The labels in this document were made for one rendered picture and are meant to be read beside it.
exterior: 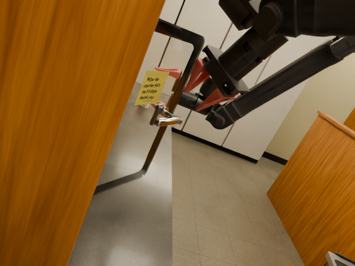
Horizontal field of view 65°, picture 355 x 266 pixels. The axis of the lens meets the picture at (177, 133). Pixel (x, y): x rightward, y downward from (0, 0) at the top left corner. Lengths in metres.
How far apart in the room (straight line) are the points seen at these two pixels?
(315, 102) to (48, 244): 4.44
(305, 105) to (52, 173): 4.39
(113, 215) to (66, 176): 0.31
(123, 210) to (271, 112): 3.40
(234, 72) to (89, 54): 0.25
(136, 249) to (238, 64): 0.44
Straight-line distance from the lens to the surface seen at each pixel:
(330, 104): 4.82
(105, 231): 0.67
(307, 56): 0.77
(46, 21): 0.36
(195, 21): 3.54
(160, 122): 0.58
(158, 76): 0.58
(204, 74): 0.56
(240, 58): 0.49
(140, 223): 0.72
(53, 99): 0.38
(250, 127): 3.97
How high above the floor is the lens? 1.41
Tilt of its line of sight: 21 degrees down
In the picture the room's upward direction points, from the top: 25 degrees clockwise
